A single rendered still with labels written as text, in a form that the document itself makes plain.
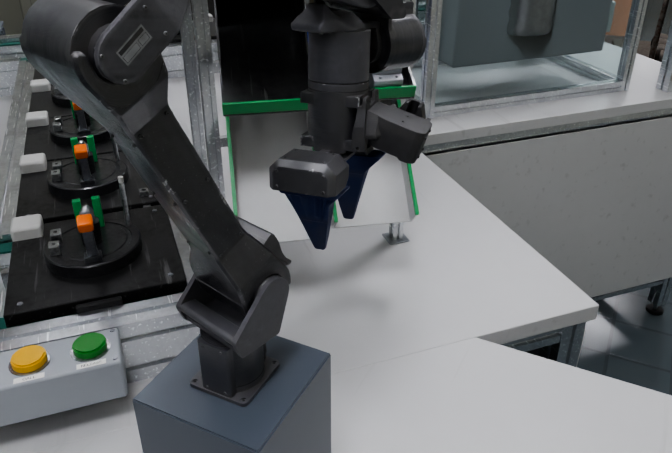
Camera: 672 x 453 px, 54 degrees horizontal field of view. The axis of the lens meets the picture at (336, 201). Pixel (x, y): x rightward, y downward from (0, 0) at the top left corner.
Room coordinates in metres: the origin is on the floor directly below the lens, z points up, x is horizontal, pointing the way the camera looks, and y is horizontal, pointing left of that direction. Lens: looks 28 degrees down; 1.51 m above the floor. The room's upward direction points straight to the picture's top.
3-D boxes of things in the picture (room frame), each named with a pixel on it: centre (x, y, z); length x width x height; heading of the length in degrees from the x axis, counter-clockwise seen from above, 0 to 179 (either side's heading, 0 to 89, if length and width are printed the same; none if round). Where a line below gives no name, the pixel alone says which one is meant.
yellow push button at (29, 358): (0.61, 0.37, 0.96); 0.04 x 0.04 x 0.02
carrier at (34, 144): (1.31, 0.54, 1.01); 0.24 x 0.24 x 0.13; 20
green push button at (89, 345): (0.63, 0.31, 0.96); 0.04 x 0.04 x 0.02
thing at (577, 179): (2.05, -0.58, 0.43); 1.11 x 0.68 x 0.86; 110
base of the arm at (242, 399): (0.48, 0.10, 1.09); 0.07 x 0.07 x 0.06; 64
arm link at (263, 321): (0.49, 0.10, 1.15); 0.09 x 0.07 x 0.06; 49
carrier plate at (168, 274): (0.84, 0.37, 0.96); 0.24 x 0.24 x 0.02; 20
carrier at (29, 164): (1.08, 0.45, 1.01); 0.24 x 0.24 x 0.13; 20
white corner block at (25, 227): (0.90, 0.49, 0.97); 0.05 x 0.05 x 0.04; 20
